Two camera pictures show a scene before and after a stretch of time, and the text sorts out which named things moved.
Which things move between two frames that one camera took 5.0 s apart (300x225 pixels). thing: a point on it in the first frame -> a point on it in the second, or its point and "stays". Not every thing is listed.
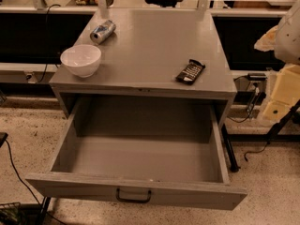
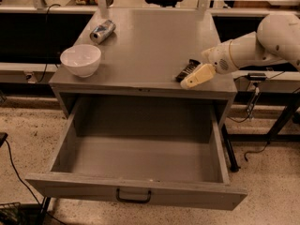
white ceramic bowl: x=82 y=60 stays
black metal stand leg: x=230 y=152 stays
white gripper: x=289 y=37 -> x=217 y=57
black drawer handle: x=131 y=201 stays
